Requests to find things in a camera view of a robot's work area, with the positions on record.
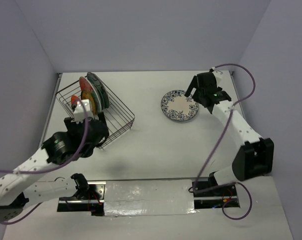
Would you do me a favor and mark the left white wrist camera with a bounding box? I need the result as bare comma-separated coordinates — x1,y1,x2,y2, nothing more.
73,99,94,124

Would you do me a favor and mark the grey wire dish rack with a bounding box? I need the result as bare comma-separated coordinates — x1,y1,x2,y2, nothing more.
55,80,135,149

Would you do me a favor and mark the dark green plate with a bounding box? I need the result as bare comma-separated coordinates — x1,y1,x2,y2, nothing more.
86,72,110,109

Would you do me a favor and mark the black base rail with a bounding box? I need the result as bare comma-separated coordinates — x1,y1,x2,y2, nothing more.
57,179,240,217

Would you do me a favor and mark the yellow patterned small plate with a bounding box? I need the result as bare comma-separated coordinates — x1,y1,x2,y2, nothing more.
80,90,96,116

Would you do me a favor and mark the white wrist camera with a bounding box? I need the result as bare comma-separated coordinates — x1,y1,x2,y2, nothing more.
209,67,224,86
73,99,94,124

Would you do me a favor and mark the silver tape sheet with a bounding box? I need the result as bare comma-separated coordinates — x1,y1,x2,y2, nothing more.
104,179,195,217

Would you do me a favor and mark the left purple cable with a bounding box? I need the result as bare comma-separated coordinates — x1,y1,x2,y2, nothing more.
0,98,90,225

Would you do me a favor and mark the red teal floral plate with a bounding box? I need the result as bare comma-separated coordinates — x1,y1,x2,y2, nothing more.
79,76,102,114

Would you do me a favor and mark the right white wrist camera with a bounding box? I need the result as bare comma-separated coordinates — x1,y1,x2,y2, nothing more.
209,67,224,86

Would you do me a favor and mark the orange small plate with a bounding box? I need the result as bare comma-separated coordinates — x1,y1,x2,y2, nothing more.
70,95,80,112

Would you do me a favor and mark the blue white floral plate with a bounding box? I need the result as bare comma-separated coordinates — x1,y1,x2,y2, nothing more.
160,90,199,122

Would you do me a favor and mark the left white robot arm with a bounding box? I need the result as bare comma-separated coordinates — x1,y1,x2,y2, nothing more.
0,113,109,225

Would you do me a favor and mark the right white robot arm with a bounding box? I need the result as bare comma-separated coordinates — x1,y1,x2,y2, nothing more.
185,71,275,196

